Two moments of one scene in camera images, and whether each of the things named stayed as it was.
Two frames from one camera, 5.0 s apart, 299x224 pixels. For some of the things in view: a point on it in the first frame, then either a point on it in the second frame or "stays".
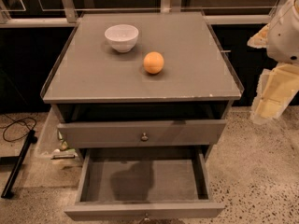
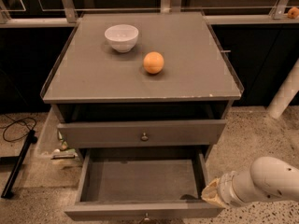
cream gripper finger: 261,38 to 210,193
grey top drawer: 141,133 stays
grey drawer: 152,184 stays
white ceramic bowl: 122,37 stays
